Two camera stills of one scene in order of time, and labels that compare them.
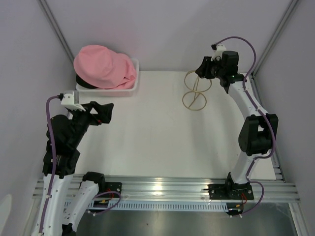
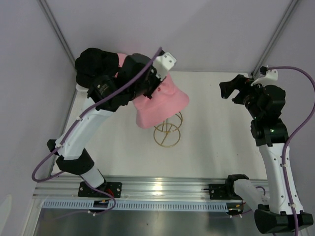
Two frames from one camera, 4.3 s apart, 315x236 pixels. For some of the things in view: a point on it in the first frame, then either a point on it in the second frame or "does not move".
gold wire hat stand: x=196 y=100 -> x=167 y=134
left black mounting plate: x=112 y=186 does not move
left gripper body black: x=82 y=119 -> x=147 y=88
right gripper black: x=203 y=71 -> x=227 y=87
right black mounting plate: x=230 y=191 does not move
